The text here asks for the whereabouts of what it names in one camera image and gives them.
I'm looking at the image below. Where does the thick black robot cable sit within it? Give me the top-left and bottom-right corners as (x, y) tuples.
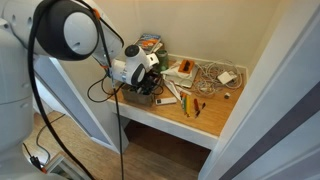
(27, 0), (116, 180)

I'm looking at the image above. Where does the green pencil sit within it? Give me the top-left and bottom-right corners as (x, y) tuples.
(182, 94), (188, 116)

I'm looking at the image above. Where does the orange case with black item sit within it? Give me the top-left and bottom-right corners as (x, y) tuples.
(177, 58), (196, 75)

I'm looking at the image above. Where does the green glass jar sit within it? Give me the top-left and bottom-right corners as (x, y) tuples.
(155, 49), (170, 73)

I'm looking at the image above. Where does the yellow pencil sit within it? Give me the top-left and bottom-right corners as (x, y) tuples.
(185, 94), (192, 118)

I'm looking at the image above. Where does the colourful book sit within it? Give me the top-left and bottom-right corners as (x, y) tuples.
(134, 32), (163, 55)

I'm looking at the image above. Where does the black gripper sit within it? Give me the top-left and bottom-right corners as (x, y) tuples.
(139, 70), (163, 95)

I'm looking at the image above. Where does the metal frame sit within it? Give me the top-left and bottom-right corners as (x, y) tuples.
(42, 151), (86, 180)

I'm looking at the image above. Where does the white desk side panel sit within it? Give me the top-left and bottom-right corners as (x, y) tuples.
(33, 54), (130, 155)

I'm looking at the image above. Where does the black and red pen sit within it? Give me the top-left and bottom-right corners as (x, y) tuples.
(194, 101), (207, 119)

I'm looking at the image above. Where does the white paper stack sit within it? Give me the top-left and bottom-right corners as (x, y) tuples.
(161, 59), (198, 90)

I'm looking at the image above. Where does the thin black cable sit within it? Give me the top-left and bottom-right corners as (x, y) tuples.
(86, 73), (126, 180)

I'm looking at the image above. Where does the brown cardboard box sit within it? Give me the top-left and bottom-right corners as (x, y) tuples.
(121, 79), (157, 108)

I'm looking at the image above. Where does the tangled white cable bundle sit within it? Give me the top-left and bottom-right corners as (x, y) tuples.
(190, 59), (245, 98)

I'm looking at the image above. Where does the white power adapter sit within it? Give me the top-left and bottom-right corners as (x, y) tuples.
(216, 70), (235, 85)

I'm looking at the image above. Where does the white door with dark stripe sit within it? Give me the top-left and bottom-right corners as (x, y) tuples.
(198, 0), (320, 180)

